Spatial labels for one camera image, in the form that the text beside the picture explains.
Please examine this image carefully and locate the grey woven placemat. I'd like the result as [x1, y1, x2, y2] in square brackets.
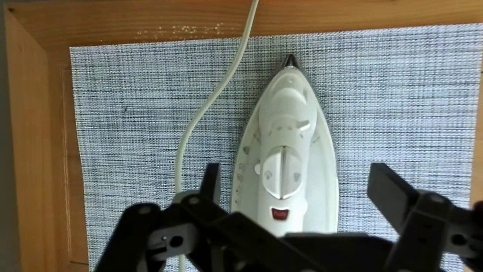
[69, 21, 483, 272]

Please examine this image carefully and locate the white steam iron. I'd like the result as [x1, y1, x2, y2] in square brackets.
[230, 52, 342, 238]

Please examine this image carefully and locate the wooden side table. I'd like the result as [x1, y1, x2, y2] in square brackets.
[0, 0, 483, 272]

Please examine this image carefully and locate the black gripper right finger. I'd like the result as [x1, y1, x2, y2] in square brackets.
[367, 161, 483, 272]

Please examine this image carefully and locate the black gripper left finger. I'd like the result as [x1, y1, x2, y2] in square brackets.
[96, 161, 324, 272]

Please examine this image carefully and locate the white iron power cord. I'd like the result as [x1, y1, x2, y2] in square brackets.
[173, 0, 262, 272]

